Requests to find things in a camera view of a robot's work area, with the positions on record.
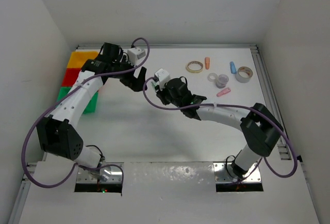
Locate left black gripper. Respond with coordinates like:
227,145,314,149
110,55,146,91

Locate pink eraser cap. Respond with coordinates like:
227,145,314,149
216,87,231,97

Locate blue eraser cap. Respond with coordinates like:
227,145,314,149
229,61,237,74

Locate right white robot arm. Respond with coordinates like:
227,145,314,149
152,78,283,179

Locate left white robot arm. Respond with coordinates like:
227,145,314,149
37,43,149,168

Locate beige tape roll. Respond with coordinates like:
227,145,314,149
186,61,204,73

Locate green plastic bin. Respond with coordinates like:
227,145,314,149
57,87,98,115

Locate orange eraser cap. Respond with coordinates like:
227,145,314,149
204,57,210,70

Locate yellow plastic bin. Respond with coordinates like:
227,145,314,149
67,51,98,69

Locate red plastic bin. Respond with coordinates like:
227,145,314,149
61,68,80,87

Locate grey tape roll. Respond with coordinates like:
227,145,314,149
235,67,253,84

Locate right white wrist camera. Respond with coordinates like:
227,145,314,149
154,68,171,91

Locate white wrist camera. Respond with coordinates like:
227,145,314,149
127,47,146,66
154,68,171,91

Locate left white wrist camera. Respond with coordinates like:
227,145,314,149
127,47,146,66

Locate back aluminium frame rail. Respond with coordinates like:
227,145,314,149
76,44,258,51

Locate aluminium frame rail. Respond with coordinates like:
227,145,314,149
7,174,31,224
251,46,292,160
76,44,258,51

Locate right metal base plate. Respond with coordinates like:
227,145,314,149
213,162,262,184

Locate metal base plate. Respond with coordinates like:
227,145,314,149
213,162,262,184
76,162,124,184

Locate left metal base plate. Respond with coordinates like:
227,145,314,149
76,162,124,184

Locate right aluminium frame rail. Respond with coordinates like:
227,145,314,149
251,46,292,160

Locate left aluminium frame rail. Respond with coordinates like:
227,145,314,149
7,174,31,224

